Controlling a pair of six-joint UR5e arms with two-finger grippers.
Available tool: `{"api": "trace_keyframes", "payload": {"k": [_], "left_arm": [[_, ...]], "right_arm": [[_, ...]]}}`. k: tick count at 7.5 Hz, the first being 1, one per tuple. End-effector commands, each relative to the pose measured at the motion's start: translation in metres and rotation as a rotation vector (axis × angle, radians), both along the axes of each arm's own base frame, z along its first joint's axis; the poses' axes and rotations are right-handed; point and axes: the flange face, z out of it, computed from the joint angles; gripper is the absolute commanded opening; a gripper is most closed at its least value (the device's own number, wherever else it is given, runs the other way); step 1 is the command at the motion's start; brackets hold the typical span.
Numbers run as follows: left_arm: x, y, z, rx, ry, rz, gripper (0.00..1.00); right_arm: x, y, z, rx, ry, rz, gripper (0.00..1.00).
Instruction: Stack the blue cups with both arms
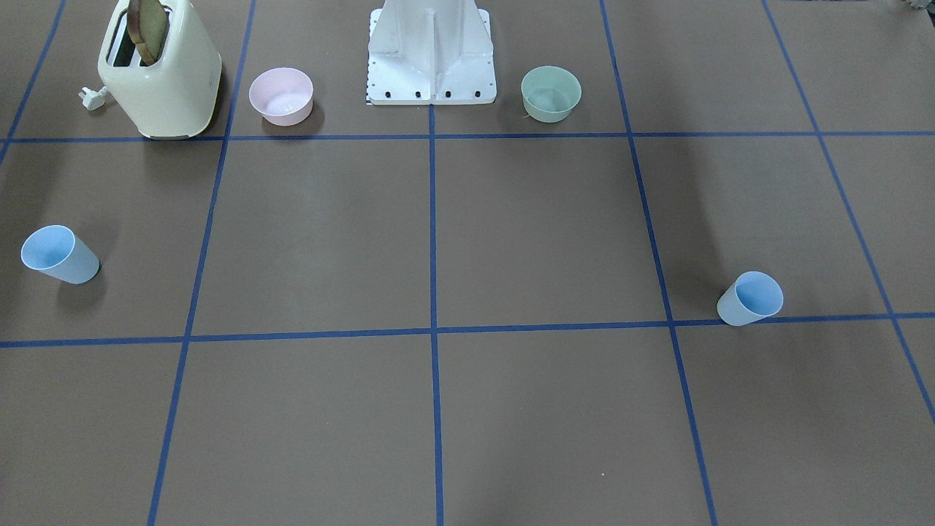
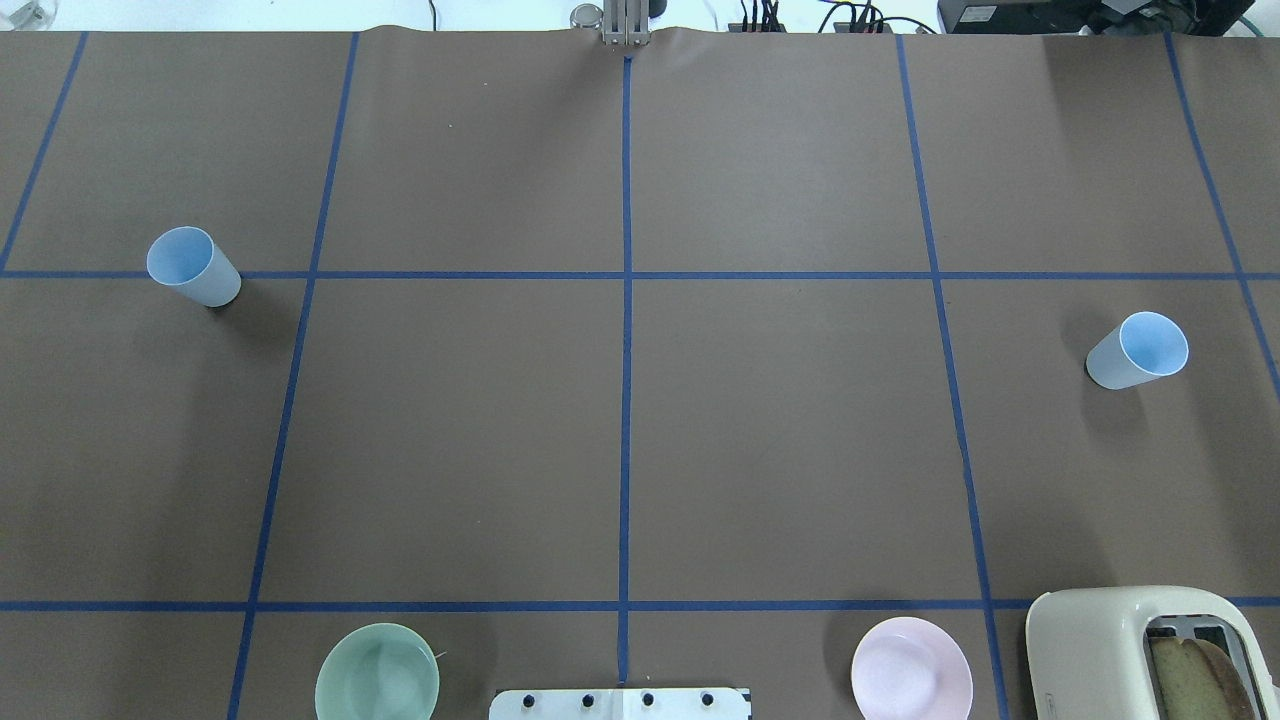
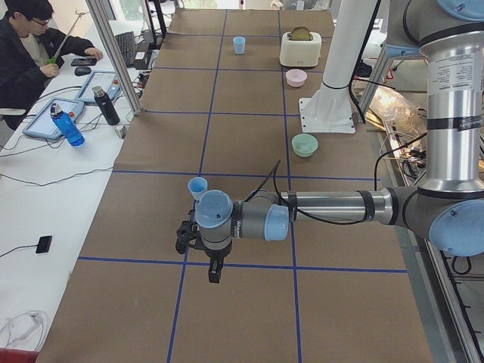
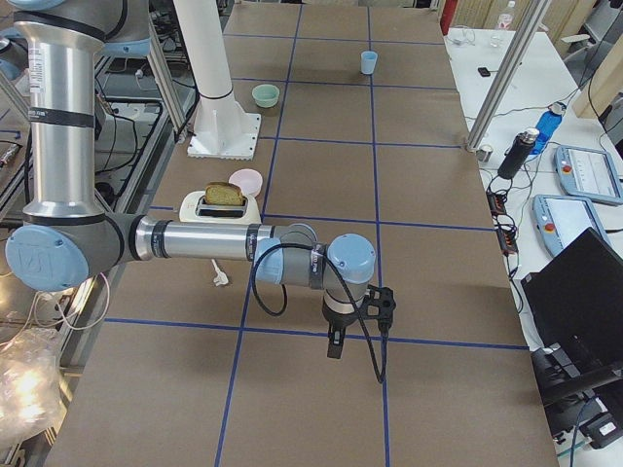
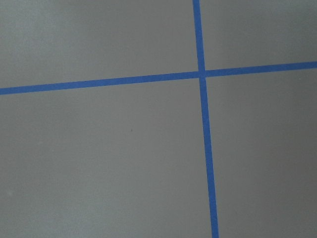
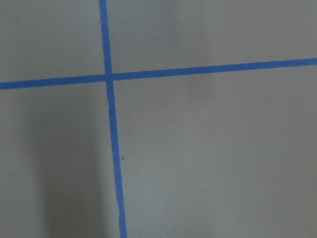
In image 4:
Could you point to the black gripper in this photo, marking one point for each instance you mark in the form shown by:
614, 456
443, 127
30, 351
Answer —
339, 321

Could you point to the light blue plastic cup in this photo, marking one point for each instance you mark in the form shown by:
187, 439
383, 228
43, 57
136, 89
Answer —
368, 61

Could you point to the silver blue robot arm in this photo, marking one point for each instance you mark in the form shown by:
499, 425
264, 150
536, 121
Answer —
66, 237

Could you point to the white toaster plug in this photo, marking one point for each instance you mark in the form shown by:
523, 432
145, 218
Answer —
221, 278

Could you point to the pink bowl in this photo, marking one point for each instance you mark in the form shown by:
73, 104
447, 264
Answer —
250, 181

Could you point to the toast bread slice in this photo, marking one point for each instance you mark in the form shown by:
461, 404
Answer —
223, 193

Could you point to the cream white toaster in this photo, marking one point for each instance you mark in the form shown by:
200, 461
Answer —
194, 209

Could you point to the black power strip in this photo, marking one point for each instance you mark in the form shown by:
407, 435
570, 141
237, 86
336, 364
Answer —
505, 226

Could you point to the small metal cup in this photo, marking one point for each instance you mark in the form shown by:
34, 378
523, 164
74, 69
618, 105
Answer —
484, 152

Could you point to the black laptop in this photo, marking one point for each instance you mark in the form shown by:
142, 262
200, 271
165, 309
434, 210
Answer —
576, 300

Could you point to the mint green bowl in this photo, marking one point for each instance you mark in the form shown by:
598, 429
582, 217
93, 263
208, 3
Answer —
266, 95

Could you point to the teach pendant near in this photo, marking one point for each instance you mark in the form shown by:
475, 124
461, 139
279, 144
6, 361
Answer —
562, 219

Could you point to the teach pendant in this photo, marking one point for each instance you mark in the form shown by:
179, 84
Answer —
562, 219
588, 173

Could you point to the black thermos bottle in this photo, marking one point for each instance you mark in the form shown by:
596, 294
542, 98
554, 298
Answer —
516, 156

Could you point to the teach pendant far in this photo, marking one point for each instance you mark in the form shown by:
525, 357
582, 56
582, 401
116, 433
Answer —
588, 173

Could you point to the crumpled plastic bag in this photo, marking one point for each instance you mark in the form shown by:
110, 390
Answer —
30, 400

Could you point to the blue water bottle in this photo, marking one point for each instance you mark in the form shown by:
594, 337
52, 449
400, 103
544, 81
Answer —
547, 125

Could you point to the clear plastic bottle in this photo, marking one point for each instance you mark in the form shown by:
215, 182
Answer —
506, 16

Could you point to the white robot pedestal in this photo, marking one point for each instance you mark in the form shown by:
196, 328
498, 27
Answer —
222, 129

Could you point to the aluminium frame post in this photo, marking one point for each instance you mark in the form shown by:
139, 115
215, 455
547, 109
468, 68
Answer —
521, 40

